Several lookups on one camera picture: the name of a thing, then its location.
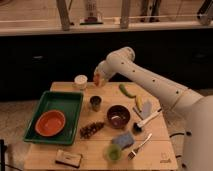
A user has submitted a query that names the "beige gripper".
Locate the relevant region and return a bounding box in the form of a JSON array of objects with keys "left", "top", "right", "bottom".
[{"left": 93, "top": 66, "right": 108, "bottom": 87}]

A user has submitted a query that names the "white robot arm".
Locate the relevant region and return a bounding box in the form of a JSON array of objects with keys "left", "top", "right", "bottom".
[{"left": 93, "top": 47, "right": 213, "bottom": 171}]

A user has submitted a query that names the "white paper cup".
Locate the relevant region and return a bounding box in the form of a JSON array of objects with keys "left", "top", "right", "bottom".
[{"left": 74, "top": 75, "right": 88, "bottom": 90}]

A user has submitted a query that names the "small metal cup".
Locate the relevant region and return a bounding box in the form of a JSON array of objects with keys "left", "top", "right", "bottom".
[{"left": 90, "top": 96, "right": 102, "bottom": 112}]

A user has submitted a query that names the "green plastic cup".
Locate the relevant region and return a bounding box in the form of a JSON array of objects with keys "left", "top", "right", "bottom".
[{"left": 105, "top": 144, "right": 122, "bottom": 162}]

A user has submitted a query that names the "green chili pepper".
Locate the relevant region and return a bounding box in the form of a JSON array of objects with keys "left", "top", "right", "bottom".
[{"left": 119, "top": 84, "right": 136, "bottom": 98}]

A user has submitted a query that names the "yellow banana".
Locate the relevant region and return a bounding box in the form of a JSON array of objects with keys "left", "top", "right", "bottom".
[{"left": 135, "top": 95, "right": 143, "bottom": 112}]

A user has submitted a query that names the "dark purple bowl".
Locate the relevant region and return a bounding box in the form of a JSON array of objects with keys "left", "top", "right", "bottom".
[{"left": 107, "top": 105, "right": 130, "bottom": 129}]

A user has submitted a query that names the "green plastic tray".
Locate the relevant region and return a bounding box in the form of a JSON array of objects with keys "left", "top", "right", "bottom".
[{"left": 23, "top": 91, "right": 83, "bottom": 145}]

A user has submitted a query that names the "grey cloth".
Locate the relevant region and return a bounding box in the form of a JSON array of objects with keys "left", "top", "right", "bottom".
[{"left": 133, "top": 100, "right": 152, "bottom": 120}]

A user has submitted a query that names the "wooden table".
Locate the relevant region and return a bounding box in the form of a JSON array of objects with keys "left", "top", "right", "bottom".
[{"left": 24, "top": 82, "right": 178, "bottom": 171}]

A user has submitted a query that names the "dark grape bunch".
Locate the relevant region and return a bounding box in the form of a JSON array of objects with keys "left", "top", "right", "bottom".
[{"left": 80, "top": 122, "right": 104, "bottom": 139}]

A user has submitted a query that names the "blue sponge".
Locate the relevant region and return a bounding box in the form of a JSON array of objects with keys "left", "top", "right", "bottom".
[{"left": 111, "top": 132, "right": 134, "bottom": 149}]

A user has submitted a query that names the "orange bowl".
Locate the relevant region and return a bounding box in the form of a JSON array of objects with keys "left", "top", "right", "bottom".
[{"left": 35, "top": 110, "right": 66, "bottom": 137}]

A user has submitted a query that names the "metal fork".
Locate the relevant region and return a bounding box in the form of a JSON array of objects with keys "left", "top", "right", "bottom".
[{"left": 128, "top": 133, "right": 152, "bottom": 160}]

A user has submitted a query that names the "wooden block eraser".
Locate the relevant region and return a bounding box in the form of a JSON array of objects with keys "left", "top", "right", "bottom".
[{"left": 55, "top": 150, "right": 82, "bottom": 168}]

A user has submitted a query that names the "white handled black brush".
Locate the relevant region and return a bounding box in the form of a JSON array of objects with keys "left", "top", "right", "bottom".
[{"left": 133, "top": 109, "right": 162, "bottom": 132}]

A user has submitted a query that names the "black cable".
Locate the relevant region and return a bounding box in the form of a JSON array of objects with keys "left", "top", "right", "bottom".
[{"left": 169, "top": 131, "right": 185, "bottom": 159}]

